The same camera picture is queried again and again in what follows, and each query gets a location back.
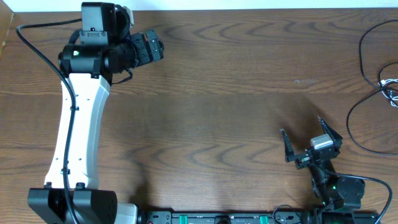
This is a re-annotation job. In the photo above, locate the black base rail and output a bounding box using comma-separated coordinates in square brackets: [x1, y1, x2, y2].
[136, 203, 382, 224]

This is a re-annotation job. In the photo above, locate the white cable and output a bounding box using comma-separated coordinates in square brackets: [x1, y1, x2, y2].
[378, 77, 398, 109]

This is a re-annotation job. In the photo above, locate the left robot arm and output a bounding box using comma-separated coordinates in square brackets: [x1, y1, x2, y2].
[27, 2, 164, 223]

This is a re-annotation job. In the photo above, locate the short black cable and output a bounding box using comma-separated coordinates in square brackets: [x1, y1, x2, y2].
[345, 61, 398, 156]

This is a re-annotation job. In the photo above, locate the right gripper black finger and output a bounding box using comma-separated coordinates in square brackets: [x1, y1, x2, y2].
[280, 129, 295, 162]
[318, 117, 343, 149]

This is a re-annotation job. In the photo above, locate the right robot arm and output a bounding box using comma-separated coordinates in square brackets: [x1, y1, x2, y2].
[280, 118, 380, 223]

